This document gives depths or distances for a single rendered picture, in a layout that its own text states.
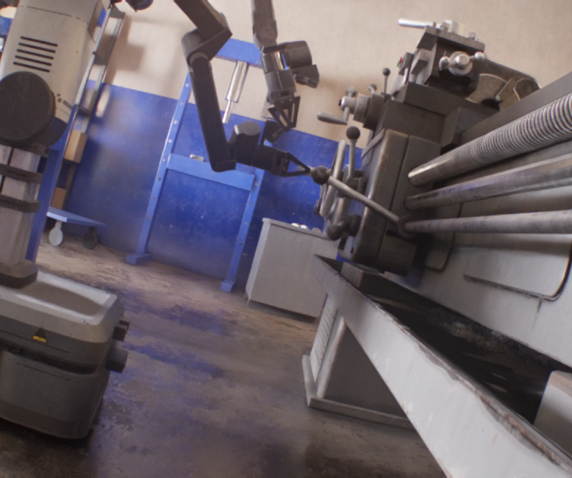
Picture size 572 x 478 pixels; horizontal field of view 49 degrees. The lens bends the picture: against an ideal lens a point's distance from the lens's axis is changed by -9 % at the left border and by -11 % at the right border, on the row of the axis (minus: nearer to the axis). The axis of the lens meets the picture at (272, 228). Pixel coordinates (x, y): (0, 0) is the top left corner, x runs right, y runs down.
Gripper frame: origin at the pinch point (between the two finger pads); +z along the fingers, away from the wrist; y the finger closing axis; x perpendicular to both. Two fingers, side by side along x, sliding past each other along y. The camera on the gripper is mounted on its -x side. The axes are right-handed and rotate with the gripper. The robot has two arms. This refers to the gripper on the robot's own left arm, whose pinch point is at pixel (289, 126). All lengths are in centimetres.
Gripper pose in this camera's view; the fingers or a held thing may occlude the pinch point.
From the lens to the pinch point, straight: 174.1
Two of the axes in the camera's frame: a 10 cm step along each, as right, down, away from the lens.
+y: -1.2, -0.4, 9.9
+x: -9.6, 2.5, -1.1
